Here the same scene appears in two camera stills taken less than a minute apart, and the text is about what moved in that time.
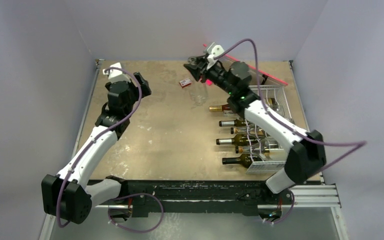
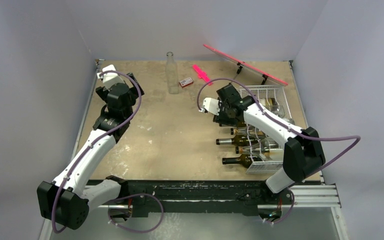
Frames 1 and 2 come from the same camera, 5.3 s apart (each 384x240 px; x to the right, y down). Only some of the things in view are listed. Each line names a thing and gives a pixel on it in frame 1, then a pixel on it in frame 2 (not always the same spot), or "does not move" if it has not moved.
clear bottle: (198, 94) → (171, 73)
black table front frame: (199, 196) does not move
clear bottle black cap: (250, 131) does not move
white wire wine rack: (267, 151) does not move
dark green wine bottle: (245, 160) does not move
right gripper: (204, 69) → (221, 117)
